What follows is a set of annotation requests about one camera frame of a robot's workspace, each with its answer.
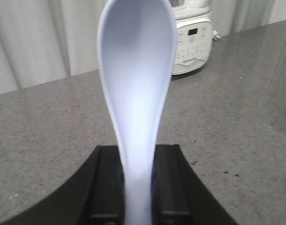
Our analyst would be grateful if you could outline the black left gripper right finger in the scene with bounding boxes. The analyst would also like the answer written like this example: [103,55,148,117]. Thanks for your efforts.
[151,144,236,225]

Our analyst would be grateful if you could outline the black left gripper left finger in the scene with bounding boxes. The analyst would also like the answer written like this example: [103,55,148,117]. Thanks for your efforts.
[4,145,125,225]

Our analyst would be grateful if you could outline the light blue plastic spoon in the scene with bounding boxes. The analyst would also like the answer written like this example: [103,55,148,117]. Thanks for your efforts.
[97,0,177,225]

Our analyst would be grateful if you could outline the grey pleated curtain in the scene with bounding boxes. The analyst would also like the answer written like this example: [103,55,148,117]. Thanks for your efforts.
[0,0,286,94]

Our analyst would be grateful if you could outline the white soy milk blender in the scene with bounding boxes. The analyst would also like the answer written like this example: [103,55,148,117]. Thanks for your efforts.
[170,0,213,75]

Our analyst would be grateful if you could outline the white power cord plug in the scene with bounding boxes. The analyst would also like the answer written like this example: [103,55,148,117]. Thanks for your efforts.
[213,30,221,41]

